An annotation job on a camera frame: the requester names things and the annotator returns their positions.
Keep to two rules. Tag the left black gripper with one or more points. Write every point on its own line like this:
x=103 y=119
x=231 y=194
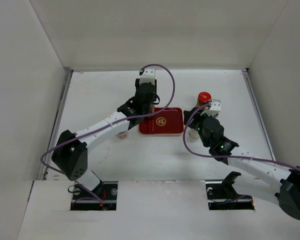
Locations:
x=137 y=84

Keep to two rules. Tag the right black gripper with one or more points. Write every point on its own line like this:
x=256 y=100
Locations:
x=192 y=124

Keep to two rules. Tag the small black dome cap bottle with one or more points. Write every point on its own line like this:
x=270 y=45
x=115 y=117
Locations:
x=194 y=134

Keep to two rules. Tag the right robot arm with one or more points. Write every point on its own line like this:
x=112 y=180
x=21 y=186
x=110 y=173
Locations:
x=272 y=181

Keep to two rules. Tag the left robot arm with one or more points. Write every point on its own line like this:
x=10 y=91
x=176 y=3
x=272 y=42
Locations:
x=72 y=159

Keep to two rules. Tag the red rectangular tray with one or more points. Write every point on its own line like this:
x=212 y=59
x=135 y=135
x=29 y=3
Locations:
x=168 y=122

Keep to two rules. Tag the red lid chili jar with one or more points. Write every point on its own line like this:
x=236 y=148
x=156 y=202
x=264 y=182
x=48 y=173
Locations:
x=203 y=98

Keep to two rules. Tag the small spice jar white lid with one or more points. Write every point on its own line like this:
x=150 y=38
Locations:
x=122 y=135

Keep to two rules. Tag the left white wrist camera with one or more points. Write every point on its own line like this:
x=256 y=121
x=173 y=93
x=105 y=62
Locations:
x=147 y=75

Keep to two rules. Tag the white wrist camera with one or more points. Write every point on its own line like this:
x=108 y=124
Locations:
x=213 y=109
x=147 y=75

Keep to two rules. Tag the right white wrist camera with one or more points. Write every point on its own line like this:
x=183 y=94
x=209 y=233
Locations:
x=213 y=109

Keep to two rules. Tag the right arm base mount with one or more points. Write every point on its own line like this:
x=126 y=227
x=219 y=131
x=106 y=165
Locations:
x=221 y=196

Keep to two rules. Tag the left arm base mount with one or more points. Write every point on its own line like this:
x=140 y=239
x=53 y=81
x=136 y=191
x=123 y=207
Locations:
x=81 y=200

